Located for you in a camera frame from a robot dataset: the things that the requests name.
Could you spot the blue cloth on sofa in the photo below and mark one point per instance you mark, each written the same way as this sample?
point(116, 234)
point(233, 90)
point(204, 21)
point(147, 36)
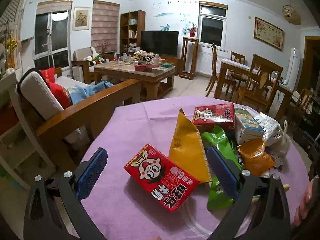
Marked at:
point(78, 93)

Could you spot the white plastic wrapper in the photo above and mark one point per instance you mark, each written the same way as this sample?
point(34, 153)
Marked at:
point(272, 129)

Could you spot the yellow snack bag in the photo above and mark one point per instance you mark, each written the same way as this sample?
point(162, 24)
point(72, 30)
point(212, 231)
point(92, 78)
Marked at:
point(187, 150)

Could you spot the wooden coffee table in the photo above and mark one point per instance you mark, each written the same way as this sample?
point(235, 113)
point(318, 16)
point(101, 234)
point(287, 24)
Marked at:
point(155, 83)

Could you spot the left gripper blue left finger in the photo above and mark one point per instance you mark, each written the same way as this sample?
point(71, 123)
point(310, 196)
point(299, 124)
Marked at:
point(42, 219)

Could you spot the black television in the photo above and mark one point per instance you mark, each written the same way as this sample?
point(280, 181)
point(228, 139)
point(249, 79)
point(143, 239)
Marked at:
point(160, 42)

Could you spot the grey furry cat toy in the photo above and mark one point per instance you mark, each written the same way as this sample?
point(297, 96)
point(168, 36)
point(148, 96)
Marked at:
point(279, 150)

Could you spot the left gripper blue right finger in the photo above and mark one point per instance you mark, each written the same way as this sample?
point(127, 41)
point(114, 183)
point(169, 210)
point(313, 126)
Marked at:
point(271, 218)

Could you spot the red milk carton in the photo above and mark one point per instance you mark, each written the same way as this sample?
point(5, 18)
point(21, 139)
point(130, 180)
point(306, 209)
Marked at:
point(221, 115)
point(169, 184)

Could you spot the red milk carton back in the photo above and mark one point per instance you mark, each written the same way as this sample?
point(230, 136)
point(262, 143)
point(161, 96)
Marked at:
point(221, 115)

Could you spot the red cushion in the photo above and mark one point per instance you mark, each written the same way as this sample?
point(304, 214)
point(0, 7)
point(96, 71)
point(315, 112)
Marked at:
point(61, 94)

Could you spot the green snack wrapper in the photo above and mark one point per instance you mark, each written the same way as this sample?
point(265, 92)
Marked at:
point(224, 167)

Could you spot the framed sunflower picture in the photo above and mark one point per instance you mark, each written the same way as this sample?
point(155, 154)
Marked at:
point(81, 18)

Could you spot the wooden sofa with cushions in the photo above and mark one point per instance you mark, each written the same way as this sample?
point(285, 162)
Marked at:
point(59, 125)

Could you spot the wooden dining chair front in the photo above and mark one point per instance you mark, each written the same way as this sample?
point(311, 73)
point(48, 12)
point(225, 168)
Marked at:
point(261, 83)

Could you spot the person right hand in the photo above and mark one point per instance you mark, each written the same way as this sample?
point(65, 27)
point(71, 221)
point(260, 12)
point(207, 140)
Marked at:
point(302, 210)

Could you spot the blue white milk carton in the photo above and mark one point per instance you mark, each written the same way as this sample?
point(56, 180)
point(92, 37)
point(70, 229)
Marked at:
point(246, 127)

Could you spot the tall wooden plant stand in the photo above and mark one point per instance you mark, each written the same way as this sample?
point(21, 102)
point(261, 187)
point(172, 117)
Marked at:
point(189, 57)

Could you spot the wooden bookshelf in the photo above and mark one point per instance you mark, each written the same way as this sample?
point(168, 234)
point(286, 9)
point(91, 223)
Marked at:
point(132, 24)

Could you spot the white standing air conditioner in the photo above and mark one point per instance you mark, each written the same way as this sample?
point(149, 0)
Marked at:
point(293, 68)

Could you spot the orange snack bag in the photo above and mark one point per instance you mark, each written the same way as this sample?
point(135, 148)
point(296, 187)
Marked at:
point(254, 157)

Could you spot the framed floral picture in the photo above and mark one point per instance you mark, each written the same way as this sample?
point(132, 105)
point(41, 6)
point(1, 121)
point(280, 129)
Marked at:
point(268, 34)

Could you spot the gold ceiling lamp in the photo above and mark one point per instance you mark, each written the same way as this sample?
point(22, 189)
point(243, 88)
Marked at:
point(290, 14)

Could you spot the red milk carton front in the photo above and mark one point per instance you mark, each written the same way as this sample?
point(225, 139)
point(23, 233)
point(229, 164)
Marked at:
point(169, 184)

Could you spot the wooden dining table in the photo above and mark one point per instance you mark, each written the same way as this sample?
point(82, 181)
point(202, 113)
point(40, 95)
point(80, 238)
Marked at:
point(227, 64)

